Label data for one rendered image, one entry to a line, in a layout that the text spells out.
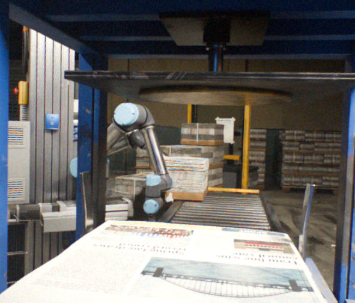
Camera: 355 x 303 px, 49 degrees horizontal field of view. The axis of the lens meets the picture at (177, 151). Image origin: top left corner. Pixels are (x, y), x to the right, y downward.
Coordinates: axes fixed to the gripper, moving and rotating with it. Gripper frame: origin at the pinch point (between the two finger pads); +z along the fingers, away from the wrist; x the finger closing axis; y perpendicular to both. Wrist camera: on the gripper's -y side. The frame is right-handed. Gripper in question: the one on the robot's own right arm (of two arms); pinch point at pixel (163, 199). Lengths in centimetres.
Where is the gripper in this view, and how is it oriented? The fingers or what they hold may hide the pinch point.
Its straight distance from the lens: 229.1
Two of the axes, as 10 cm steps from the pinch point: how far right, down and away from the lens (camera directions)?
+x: -9.9, -0.4, 1.5
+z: 1.5, -0.5, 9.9
